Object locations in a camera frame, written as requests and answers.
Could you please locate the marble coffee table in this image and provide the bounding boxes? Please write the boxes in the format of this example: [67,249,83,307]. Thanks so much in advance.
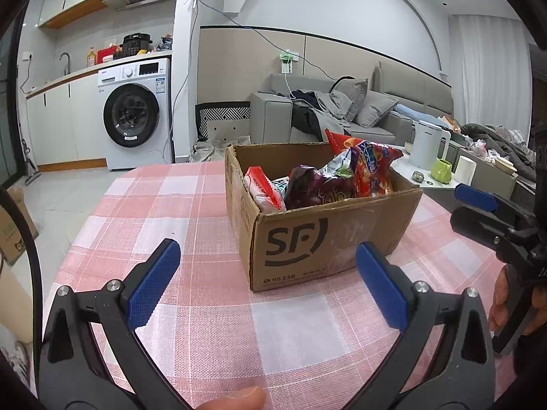
[391,154,520,206]

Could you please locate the large purple silver snack packet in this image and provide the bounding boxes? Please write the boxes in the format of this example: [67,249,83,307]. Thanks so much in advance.
[284,150,356,212]

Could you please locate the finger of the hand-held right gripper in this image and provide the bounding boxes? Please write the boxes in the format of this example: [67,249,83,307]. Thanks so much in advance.
[450,206,520,265]
[454,183,537,227]

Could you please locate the white washing machine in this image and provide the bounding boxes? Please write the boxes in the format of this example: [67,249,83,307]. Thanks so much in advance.
[97,57,174,170]

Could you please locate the black wall cable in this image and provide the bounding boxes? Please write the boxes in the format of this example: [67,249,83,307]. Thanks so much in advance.
[188,0,338,80]

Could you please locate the person's left hand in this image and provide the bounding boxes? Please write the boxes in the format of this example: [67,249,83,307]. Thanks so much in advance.
[200,386,266,410]

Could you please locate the light blue blanket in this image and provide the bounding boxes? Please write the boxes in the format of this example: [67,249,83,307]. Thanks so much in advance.
[395,103,454,122]

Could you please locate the green wall power adapter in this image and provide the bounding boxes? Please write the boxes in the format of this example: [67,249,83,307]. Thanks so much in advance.
[278,50,300,75]

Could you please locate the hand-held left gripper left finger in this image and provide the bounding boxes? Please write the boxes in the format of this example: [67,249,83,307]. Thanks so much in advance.
[40,239,189,410]

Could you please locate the small floor cardboard box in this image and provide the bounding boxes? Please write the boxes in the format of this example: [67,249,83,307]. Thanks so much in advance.
[0,186,40,265]

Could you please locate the white curtain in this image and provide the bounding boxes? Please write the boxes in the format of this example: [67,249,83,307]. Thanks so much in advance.
[449,15,533,131]

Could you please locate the white electric kettle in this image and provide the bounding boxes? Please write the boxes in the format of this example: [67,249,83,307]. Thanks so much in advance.
[410,120,451,170]

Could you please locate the green cup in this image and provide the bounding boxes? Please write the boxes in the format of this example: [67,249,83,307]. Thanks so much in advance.
[430,158,454,186]

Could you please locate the person's right hand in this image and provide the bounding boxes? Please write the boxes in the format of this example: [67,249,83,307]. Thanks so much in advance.
[488,265,547,338]

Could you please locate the pink plaid tablecloth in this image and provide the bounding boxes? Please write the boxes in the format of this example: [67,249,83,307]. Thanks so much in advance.
[26,160,513,410]

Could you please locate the dark grey pillow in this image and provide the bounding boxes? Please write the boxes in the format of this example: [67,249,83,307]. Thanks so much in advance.
[330,78,369,122]

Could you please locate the grey jacket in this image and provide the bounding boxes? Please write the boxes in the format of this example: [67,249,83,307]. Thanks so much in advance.
[314,90,355,126]

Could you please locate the black garment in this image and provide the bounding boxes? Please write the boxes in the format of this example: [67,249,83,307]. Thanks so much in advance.
[292,90,325,135]

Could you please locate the red triangular chips packet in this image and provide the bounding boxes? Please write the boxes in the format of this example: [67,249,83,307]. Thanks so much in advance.
[325,129,404,199]

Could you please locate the brown cardboard box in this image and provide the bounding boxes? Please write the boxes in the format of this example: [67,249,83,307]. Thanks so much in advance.
[224,142,425,293]

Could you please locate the light grey pillow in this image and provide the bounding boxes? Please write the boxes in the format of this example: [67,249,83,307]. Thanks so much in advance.
[354,92,399,128]

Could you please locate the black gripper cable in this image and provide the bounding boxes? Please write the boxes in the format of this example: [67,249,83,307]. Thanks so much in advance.
[0,186,45,398]

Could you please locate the red box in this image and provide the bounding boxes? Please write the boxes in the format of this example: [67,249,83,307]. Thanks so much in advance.
[97,46,124,65]

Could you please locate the black pressure cooker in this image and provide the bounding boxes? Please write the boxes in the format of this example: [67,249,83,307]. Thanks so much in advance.
[122,33,153,56]

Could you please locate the white paper roll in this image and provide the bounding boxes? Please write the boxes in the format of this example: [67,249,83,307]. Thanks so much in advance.
[454,156,477,184]

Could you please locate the person's right forearm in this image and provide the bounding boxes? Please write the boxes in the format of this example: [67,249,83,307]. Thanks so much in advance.
[510,331,547,410]

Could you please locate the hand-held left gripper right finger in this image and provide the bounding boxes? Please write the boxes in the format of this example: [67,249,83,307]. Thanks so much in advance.
[344,241,496,410]

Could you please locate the white lower kitchen cabinet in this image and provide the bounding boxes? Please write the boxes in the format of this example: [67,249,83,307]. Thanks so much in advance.
[26,68,107,167]

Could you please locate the white red snack packet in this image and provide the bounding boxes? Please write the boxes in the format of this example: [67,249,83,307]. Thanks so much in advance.
[244,166,286,213]

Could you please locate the dark glass door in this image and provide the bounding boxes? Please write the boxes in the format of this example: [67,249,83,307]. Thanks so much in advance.
[0,17,32,189]

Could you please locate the grey garment pile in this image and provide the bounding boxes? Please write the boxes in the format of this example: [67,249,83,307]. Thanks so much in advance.
[462,123,535,167]

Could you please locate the grey sofa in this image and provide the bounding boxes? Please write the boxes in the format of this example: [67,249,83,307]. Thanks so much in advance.
[250,62,454,146]

